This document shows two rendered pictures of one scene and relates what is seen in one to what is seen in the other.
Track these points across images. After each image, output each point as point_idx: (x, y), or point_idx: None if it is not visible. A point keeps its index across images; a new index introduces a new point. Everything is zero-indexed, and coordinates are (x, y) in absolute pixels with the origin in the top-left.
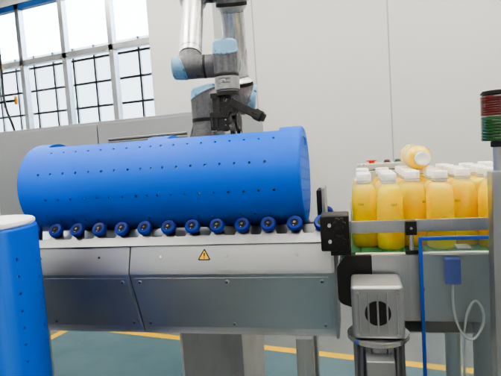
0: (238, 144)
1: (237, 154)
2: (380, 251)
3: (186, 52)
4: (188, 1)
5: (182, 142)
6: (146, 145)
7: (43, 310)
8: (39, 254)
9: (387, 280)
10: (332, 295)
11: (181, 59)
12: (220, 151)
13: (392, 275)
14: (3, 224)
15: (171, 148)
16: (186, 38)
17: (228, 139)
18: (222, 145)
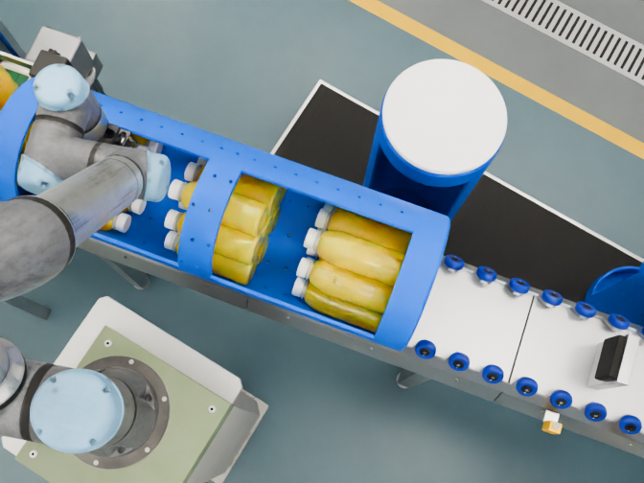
0: (112, 104)
1: (119, 101)
2: (18, 78)
3: (129, 153)
4: (58, 197)
5: (188, 139)
6: (242, 156)
7: (371, 154)
8: (377, 136)
9: (45, 41)
10: None
11: (144, 151)
12: (140, 110)
13: (33, 54)
14: (401, 80)
15: (207, 138)
16: (115, 164)
17: (121, 115)
18: (133, 112)
